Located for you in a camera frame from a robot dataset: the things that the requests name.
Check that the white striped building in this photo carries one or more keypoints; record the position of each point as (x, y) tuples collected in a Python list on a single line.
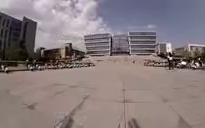
[(141, 43)]

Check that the wide stone stairs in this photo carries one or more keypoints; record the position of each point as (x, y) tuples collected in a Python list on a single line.
[(121, 59)]

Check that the row of parked bicycles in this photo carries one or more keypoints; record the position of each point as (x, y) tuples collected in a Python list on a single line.
[(63, 65), (186, 64)]

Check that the tall grey building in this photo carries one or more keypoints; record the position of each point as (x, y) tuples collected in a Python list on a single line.
[(6, 31)]

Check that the low white building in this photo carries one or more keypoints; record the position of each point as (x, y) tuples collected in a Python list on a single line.
[(196, 48)]

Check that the group of trees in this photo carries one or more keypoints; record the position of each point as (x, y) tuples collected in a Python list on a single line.
[(13, 53)]

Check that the low brown building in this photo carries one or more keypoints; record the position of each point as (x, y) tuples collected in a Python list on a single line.
[(61, 52)]

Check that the robot's own part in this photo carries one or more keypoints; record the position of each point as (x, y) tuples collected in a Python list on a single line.
[(68, 122), (134, 123)]

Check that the grey paved plaza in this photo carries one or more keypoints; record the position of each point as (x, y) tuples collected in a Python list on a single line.
[(103, 86)]

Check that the person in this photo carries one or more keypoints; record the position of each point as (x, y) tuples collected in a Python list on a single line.
[(0, 65), (170, 60)]

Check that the small white building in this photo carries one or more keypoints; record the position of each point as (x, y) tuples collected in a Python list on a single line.
[(164, 48)]

